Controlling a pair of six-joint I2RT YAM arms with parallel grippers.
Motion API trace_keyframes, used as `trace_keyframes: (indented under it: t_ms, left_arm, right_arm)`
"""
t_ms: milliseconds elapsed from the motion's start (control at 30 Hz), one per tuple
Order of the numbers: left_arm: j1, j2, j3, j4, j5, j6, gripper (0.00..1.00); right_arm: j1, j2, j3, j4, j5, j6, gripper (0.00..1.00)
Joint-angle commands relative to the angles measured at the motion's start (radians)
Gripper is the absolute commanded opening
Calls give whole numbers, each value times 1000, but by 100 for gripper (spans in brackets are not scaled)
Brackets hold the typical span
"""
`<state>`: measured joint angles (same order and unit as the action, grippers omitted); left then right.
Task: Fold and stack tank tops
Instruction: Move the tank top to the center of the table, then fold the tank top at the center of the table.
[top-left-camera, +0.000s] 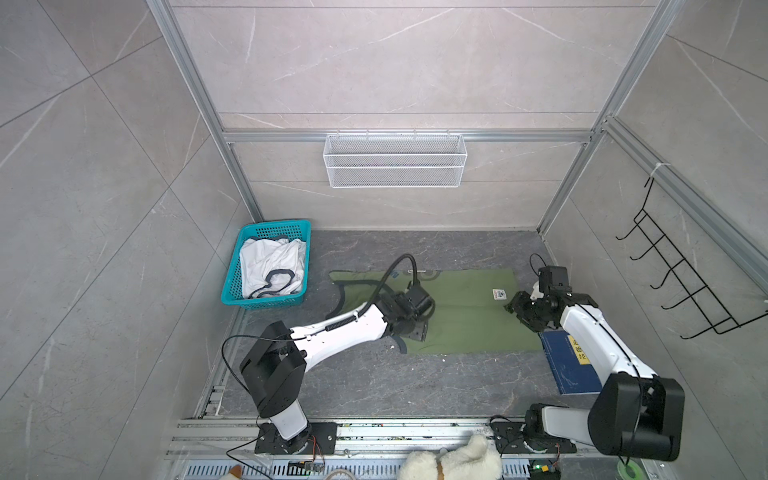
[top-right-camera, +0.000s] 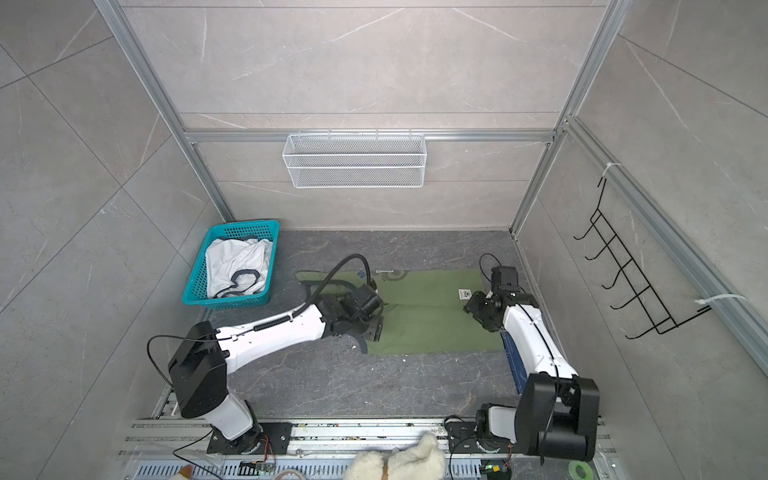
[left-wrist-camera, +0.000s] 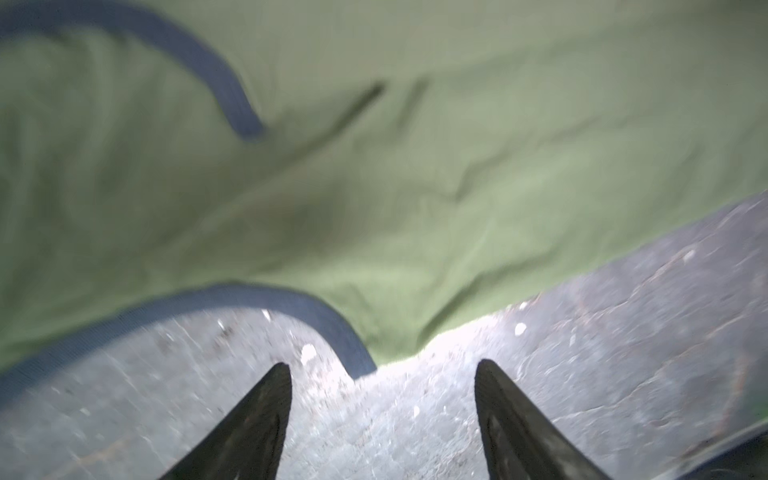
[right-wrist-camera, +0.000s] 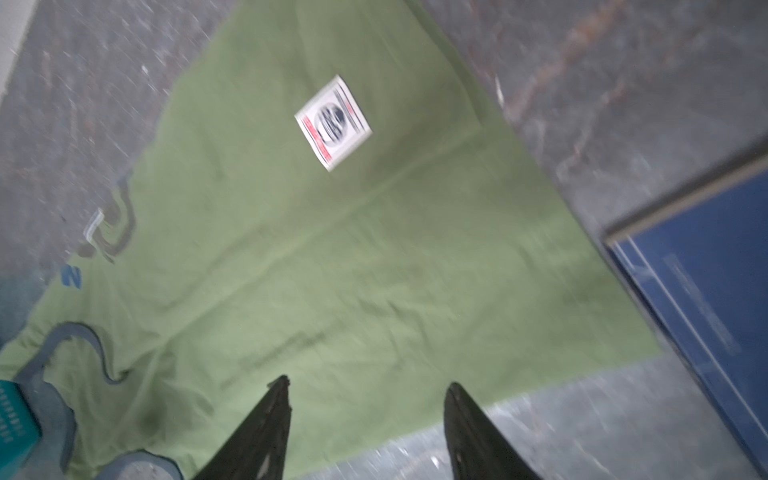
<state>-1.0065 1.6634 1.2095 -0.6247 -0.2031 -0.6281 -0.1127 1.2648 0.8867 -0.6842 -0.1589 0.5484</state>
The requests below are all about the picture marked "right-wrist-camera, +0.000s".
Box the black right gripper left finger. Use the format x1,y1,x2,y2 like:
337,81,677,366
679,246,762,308
194,375,292,480

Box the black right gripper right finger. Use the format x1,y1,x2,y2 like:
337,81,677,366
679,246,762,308
443,382,541,480

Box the green tank top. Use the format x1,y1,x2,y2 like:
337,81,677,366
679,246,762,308
1,1,658,479

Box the teal plastic basket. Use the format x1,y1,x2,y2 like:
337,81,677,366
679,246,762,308
0,380,41,480

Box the blue book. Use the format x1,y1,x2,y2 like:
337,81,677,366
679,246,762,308
603,139,767,477

